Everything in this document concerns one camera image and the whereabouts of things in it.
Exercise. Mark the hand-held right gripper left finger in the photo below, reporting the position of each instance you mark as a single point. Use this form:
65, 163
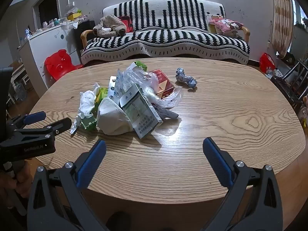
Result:
91, 163

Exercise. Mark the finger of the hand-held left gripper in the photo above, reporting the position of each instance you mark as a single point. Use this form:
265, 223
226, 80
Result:
35, 117
60, 125

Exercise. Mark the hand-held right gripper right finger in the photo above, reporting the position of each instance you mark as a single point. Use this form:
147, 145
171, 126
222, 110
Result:
217, 161

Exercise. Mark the person's left hand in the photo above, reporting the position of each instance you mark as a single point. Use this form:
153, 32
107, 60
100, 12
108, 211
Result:
22, 178

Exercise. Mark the white barcode label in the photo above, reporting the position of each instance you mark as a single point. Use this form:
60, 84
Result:
74, 126

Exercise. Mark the white wrapper with green box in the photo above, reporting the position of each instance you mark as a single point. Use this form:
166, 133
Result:
86, 101

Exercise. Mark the crumpled white paper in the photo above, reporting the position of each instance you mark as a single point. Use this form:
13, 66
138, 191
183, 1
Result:
110, 120

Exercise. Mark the red plastic child chair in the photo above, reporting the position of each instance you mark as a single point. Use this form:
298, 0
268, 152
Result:
57, 62

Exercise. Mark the silver blister strip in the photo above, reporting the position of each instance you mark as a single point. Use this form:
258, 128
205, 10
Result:
112, 84

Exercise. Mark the grey cloth scrap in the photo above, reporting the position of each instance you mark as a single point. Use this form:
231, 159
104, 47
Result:
168, 114

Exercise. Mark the green white cigarette pack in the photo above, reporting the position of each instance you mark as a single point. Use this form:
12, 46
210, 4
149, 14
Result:
142, 118

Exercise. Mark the clear plastic bag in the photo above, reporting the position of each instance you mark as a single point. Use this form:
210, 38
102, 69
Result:
172, 98

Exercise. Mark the white cabinet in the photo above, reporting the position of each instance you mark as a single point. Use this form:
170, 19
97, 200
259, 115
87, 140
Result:
48, 41

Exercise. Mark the crumpled blue white paper ball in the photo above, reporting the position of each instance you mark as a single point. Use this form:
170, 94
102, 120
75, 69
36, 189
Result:
186, 79

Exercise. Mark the red snack box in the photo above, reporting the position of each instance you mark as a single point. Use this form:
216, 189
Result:
163, 81

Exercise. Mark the black cabinet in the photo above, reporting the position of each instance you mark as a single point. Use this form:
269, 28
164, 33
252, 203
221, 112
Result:
81, 31

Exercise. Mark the white carton with green top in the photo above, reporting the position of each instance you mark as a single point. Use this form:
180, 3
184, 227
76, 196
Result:
137, 65

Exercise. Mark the small teal bottle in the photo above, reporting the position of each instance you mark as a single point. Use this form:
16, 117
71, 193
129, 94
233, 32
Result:
56, 21

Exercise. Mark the yellow box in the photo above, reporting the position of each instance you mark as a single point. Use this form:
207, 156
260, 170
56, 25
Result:
73, 16

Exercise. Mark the brown clothes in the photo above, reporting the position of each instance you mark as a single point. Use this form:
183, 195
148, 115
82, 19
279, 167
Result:
108, 26

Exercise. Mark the red bag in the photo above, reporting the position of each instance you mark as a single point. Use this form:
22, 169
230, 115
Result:
266, 61

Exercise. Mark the metal rack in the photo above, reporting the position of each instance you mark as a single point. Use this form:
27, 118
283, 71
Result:
296, 77

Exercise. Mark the red pillow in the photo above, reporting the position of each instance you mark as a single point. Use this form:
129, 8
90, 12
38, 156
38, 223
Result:
127, 22

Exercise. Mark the sofa with striped cover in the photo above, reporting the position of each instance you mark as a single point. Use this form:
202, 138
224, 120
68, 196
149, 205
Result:
168, 41

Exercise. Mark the pink cartoon pillow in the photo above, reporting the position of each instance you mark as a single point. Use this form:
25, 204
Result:
226, 25

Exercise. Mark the cartoon printed cushion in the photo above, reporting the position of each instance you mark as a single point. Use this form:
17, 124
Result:
213, 17

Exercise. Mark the beige checked curtain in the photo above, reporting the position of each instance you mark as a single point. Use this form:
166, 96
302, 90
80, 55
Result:
281, 16

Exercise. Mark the window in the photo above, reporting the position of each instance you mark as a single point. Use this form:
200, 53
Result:
299, 12

